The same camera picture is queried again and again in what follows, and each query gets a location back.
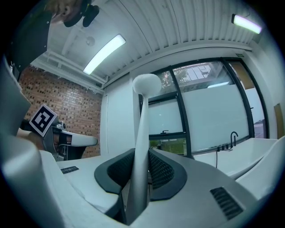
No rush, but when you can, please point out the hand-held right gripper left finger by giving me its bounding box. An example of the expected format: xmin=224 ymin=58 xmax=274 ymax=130
xmin=55 ymin=148 xmax=136 ymax=225

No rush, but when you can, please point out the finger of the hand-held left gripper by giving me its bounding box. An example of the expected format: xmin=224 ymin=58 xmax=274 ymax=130
xmin=70 ymin=133 xmax=98 ymax=148

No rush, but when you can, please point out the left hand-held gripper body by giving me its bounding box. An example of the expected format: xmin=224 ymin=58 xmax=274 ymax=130
xmin=21 ymin=104 xmax=73 ymax=161

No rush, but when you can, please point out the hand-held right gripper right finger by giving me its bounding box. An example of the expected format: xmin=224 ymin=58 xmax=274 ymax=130
xmin=133 ymin=148 xmax=265 ymax=228

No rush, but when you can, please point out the person's left forearm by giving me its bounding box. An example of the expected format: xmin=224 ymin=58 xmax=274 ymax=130
xmin=16 ymin=129 xmax=45 ymax=150

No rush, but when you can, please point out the black bathtub faucet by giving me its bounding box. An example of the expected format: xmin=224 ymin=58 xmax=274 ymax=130
xmin=216 ymin=131 xmax=239 ymax=152

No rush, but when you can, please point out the person's black clothing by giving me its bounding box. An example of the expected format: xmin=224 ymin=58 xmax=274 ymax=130
xmin=6 ymin=8 xmax=54 ymax=74

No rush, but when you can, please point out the long ceiling light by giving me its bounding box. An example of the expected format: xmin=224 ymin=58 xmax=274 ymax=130
xmin=83 ymin=34 xmax=126 ymax=76
xmin=231 ymin=13 xmax=262 ymax=34

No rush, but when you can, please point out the white bathtub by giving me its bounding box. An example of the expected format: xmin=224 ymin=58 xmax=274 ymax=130
xmin=193 ymin=135 xmax=285 ymax=201

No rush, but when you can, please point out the person's face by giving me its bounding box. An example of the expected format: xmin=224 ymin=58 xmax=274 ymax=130
xmin=48 ymin=0 xmax=87 ymax=23

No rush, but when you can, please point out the wooden board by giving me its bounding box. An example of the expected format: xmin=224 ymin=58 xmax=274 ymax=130
xmin=273 ymin=103 xmax=285 ymax=140

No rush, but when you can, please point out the black window frame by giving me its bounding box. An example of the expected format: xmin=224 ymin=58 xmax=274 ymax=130
xmin=139 ymin=57 xmax=270 ymax=160

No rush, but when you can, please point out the black head-worn camera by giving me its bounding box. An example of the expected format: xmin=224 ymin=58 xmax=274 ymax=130
xmin=63 ymin=0 xmax=100 ymax=28

